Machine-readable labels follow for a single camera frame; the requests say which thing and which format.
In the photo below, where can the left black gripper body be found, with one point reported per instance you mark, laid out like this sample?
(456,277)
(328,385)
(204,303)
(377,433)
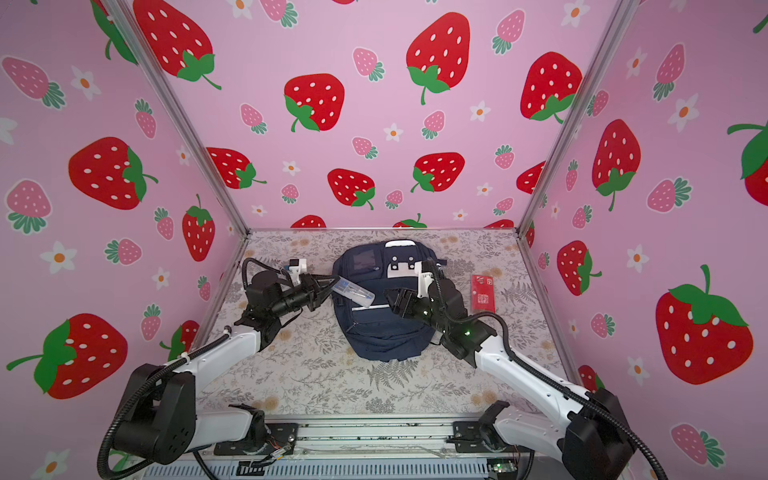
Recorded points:
(313,291)

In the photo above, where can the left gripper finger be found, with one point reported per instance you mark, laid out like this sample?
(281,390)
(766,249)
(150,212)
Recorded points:
(319,291)
(320,279)

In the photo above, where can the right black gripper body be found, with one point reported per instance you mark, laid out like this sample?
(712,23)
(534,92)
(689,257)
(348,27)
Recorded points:
(421,308)

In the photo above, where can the clear plastic box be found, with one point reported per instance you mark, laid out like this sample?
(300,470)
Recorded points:
(353,292)

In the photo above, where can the red card pack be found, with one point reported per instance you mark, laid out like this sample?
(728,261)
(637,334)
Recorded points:
(482,294)

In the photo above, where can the navy blue student backpack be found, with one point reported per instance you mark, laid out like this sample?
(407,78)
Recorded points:
(373,331)

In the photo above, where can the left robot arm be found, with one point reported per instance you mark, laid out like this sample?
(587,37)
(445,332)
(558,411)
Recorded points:
(157,420)

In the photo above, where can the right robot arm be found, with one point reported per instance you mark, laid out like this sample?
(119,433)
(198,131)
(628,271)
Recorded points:
(587,431)

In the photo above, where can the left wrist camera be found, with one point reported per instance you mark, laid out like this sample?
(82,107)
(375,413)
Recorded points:
(296,268)

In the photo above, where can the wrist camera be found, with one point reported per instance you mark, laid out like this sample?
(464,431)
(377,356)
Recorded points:
(425,279)
(296,268)

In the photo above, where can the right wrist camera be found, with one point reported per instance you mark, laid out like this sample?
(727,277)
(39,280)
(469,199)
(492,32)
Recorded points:
(425,279)

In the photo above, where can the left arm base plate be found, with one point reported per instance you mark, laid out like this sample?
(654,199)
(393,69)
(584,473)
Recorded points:
(271,439)

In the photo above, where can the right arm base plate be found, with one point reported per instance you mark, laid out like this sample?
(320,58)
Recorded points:
(477,437)

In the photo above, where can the aluminium front rail frame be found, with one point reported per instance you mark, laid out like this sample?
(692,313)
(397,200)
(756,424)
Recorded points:
(357,437)

